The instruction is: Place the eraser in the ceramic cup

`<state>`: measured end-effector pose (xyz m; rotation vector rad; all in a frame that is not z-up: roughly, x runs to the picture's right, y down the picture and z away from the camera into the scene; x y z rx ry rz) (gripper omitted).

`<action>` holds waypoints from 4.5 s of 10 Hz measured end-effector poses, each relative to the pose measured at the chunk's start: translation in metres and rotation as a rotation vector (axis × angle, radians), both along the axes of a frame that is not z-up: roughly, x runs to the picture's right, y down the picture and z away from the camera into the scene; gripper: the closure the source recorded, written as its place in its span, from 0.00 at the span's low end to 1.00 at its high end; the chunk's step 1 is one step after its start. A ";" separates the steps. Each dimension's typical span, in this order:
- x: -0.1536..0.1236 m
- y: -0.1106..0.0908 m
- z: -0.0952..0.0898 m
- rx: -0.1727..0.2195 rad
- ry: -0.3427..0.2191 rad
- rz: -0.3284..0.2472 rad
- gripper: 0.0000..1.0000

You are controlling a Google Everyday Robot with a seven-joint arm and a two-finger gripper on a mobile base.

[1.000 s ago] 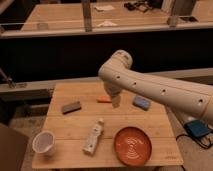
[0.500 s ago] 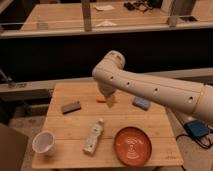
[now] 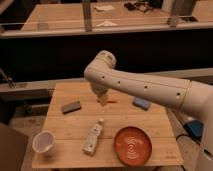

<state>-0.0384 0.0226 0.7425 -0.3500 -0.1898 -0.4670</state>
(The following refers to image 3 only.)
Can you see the blue sponge block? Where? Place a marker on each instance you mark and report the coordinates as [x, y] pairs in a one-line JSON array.
[[143, 104]]

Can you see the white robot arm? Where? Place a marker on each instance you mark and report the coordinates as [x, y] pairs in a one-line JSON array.
[[191, 97]]

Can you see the blue electronic box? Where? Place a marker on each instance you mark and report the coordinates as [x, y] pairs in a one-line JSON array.
[[194, 129]]

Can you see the white ceramic cup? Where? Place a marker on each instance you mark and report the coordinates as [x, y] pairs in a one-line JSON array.
[[44, 143]]

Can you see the white paper on far table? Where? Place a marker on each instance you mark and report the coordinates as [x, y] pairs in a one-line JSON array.
[[104, 8]]

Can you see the black objects on far table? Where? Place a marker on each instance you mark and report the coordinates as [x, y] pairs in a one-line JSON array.
[[141, 5]]

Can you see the dark grey eraser block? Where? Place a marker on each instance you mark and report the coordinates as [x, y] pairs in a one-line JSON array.
[[71, 107]]

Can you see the metal post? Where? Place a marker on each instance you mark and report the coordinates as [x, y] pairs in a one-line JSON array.
[[86, 5]]

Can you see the white plastic bottle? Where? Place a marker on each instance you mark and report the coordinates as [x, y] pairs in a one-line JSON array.
[[91, 142]]

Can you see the white crumpled paper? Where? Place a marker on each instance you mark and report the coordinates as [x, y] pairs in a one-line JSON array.
[[107, 23]]

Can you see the orange ribbed plate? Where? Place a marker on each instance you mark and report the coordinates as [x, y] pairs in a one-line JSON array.
[[132, 146]]

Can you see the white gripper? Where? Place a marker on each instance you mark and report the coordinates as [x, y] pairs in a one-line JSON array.
[[103, 99]]

